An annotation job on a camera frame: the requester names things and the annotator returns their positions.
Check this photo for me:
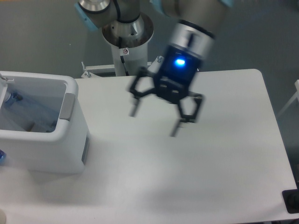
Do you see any black device at table corner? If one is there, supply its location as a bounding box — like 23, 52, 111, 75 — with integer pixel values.
282, 189, 299, 214

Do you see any white pedestal base frame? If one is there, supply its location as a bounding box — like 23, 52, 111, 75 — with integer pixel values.
81, 56, 164, 78

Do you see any white open trash can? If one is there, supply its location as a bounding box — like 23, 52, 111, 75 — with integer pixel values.
0, 71, 90, 174

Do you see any white frame at right edge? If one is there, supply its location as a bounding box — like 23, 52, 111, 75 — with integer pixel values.
277, 80, 299, 118

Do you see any black cable on pedestal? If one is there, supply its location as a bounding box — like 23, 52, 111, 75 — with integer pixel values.
118, 36, 129, 77

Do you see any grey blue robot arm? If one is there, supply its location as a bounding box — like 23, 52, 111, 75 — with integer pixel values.
74, 0, 233, 136

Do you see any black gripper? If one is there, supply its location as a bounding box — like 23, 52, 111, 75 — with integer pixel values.
127, 43, 206, 138

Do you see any clear crushed water bottle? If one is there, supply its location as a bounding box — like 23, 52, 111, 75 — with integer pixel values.
2, 91, 59, 133

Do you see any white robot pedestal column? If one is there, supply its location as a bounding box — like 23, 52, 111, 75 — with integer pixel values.
102, 12, 154, 76

